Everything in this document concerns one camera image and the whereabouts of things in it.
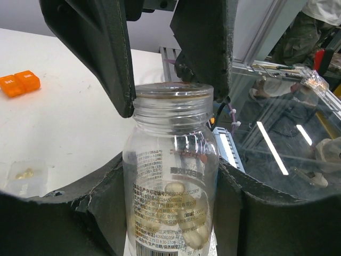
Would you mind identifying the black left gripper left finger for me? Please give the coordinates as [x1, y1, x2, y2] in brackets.
[1, 155, 127, 255]

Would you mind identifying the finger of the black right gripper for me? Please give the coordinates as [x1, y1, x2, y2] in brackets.
[170, 0, 238, 102]
[39, 0, 136, 118]

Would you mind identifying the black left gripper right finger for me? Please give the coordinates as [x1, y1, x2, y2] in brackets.
[213, 159, 340, 255]

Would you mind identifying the clear pill organizer box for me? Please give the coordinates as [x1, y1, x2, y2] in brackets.
[4, 160, 48, 198]

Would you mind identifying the orange pill organizer box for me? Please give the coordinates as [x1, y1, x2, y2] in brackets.
[1, 70, 40, 98]

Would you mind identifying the clear glass pill vial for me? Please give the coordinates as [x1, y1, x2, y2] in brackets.
[122, 83, 219, 255]

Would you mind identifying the aluminium mounting rail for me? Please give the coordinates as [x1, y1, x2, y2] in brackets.
[159, 46, 181, 82]

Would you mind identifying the aluminium frame right post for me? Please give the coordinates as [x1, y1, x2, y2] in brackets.
[233, 0, 306, 65]

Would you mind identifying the grey slotted cable duct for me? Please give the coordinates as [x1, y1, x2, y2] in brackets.
[213, 127, 245, 173]

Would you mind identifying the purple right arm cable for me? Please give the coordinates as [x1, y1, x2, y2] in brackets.
[226, 102, 242, 137]

